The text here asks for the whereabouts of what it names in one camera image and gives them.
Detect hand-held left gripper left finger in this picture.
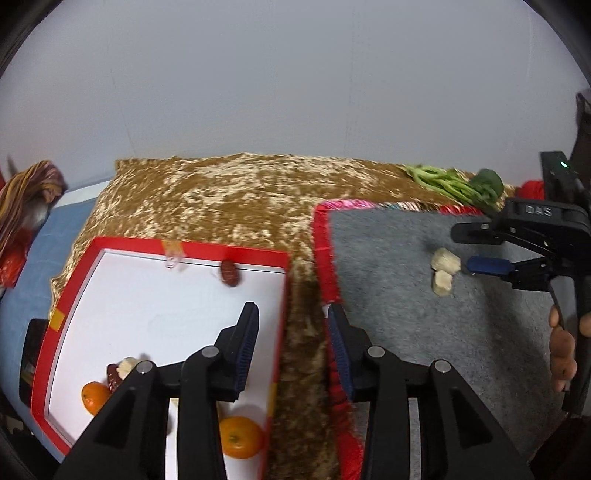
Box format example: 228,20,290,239
53,302,260,480

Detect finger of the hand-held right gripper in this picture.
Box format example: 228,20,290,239
451,221,507,245
465,256,555,292

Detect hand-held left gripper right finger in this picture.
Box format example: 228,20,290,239
326,304,539,480

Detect orange mandarin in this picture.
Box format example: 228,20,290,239
219,416,265,460
82,381,112,416

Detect red shallow box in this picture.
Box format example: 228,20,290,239
30,236,293,480

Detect person's right hand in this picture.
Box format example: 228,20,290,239
549,306,591,394

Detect red cloth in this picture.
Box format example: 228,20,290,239
517,181,548,205

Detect dark green vegetable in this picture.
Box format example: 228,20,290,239
468,168,505,209

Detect green beans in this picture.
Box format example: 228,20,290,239
406,165,481,205

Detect grey mat with red fringe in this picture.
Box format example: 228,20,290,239
314,198,591,480

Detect golden brown blanket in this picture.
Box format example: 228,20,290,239
48,152,519,480

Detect black phone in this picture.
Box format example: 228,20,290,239
18,318,49,407

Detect blue bedsheet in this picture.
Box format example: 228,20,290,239
0,178,117,462

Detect striped brown orange cloth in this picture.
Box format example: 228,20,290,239
0,160,68,260

